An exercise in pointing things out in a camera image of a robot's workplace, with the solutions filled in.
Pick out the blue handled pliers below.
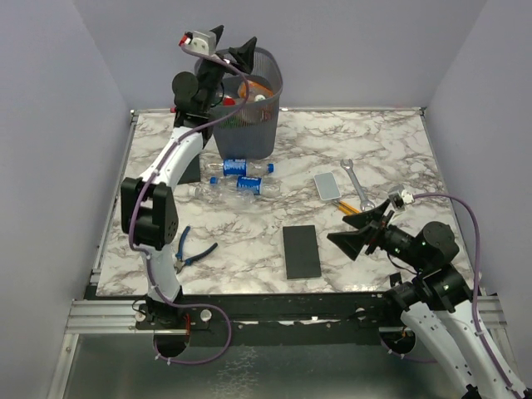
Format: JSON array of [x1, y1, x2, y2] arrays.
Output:
[[175, 225, 219, 273]]

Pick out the crushed orange plastic bottle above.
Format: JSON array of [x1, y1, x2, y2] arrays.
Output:
[[238, 80, 274, 102]]

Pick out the black block near centre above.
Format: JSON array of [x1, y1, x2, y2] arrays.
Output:
[[283, 225, 322, 280]]

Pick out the green plastic bottle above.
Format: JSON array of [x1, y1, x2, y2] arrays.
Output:
[[219, 113, 242, 129]]

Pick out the grey mesh waste bin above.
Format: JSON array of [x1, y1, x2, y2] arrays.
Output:
[[204, 47, 283, 160]]

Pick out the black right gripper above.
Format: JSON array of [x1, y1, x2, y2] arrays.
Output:
[[328, 198, 430, 270]]

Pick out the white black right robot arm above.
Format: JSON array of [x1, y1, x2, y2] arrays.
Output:
[[328, 193, 531, 398]]

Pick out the silver wrench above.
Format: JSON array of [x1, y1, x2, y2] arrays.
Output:
[[340, 159, 375, 212]]

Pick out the black block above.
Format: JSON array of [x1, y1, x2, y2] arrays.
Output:
[[178, 155, 201, 185], [283, 225, 322, 280]]

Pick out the red label clear bottle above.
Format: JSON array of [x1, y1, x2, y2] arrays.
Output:
[[222, 96, 260, 125]]

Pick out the pepsi bottle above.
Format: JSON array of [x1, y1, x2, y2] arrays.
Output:
[[209, 176, 281, 198], [206, 159, 274, 177]]

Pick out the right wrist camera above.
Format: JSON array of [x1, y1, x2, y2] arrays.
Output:
[[388, 185, 415, 212]]

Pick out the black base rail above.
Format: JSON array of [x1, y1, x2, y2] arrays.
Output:
[[82, 290, 421, 348]]

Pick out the black block far left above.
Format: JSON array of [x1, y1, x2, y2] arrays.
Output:
[[178, 155, 201, 185]]

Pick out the small orange juice bottle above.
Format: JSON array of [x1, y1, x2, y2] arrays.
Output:
[[259, 106, 273, 123]]

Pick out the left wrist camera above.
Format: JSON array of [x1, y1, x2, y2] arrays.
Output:
[[180, 31, 217, 57]]

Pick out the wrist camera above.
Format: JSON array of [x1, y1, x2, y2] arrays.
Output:
[[180, 31, 217, 57], [388, 185, 415, 212]]

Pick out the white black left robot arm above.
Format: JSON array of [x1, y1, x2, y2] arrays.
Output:
[[120, 26, 257, 328]]

